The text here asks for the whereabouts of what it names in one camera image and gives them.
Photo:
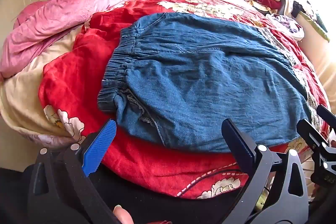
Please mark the person's left hand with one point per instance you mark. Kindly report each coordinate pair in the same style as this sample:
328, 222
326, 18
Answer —
123, 214

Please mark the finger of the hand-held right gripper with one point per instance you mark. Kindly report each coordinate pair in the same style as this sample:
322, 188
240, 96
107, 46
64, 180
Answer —
326, 116
311, 133

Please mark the pink quilt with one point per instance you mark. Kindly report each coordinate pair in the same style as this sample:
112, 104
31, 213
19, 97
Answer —
68, 11

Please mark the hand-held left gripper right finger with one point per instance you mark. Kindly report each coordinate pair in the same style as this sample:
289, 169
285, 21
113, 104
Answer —
240, 144

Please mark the purple and white cloth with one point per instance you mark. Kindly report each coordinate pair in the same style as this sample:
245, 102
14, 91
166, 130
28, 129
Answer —
287, 24

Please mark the red floral blanket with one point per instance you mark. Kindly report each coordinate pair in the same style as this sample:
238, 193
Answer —
147, 166

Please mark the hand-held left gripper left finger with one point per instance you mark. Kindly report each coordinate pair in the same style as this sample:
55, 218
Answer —
101, 145

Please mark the black item on windowsill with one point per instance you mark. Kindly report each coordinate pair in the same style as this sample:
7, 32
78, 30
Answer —
298, 8

